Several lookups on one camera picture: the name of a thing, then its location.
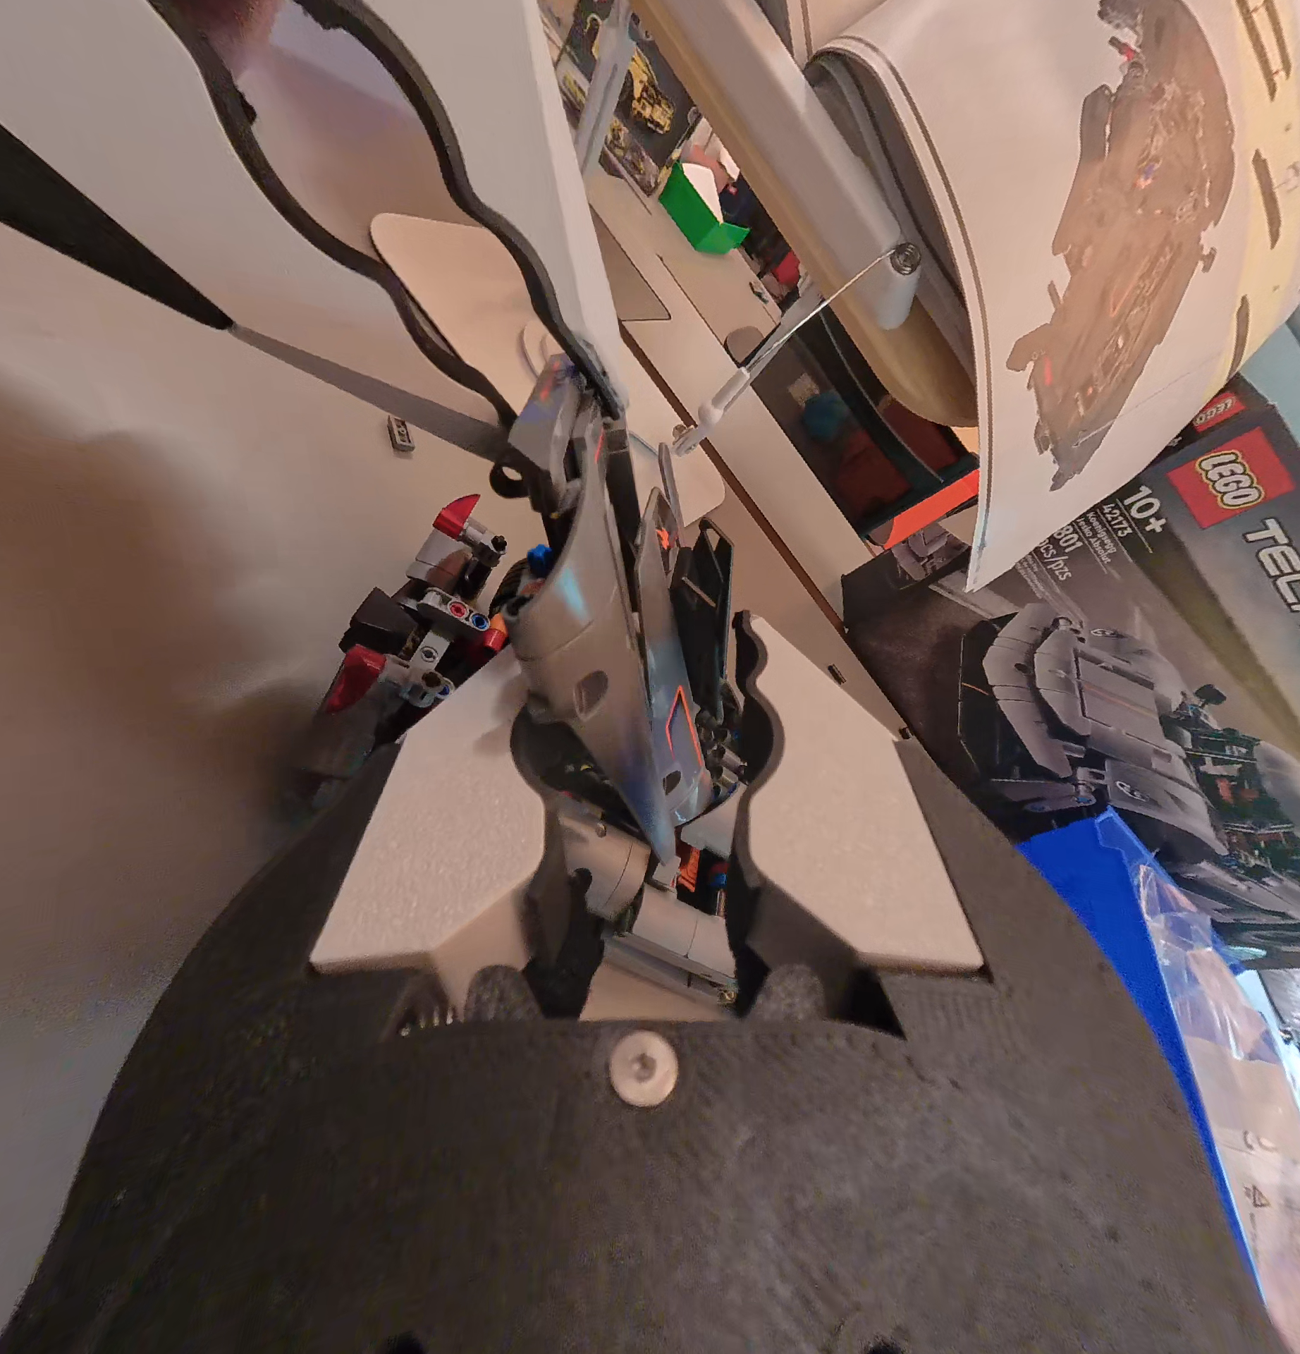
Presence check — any lego set box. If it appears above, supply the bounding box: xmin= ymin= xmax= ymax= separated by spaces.
xmin=840 ymin=377 xmax=1300 ymax=973

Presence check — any orange box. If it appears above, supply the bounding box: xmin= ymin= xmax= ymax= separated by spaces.
xmin=867 ymin=467 xmax=981 ymax=554

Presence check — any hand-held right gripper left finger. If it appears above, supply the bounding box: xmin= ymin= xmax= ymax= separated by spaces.
xmin=307 ymin=657 xmax=554 ymax=980

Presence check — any yellow car leaflet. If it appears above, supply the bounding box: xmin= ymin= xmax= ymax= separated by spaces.
xmin=558 ymin=0 xmax=704 ymax=197

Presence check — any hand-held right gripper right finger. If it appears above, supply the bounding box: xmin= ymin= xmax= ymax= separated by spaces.
xmin=733 ymin=612 xmax=985 ymax=980

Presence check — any blue plastic bin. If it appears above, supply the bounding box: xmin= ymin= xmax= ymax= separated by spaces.
xmin=1014 ymin=810 xmax=1281 ymax=1328

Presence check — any green plastic bin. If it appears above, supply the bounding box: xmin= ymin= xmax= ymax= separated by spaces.
xmin=658 ymin=160 xmax=752 ymax=256

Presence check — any lego instruction booklet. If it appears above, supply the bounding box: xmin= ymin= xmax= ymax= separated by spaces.
xmin=804 ymin=0 xmax=1300 ymax=593

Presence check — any clear plastic bag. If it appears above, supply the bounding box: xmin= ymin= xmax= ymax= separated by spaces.
xmin=1137 ymin=858 xmax=1300 ymax=1354

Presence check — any grey lego car model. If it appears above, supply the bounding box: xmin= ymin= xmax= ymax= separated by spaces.
xmin=290 ymin=492 xmax=741 ymax=1006

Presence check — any grey and black lego door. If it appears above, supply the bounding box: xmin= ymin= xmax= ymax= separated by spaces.
xmin=491 ymin=355 xmax=736 ymax=858

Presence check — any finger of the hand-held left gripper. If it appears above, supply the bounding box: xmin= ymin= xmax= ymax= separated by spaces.
xmin=290 ymin=0 xmax=626 ymax=421
xmin=0 ymin=0 xmax=521 ymax=460

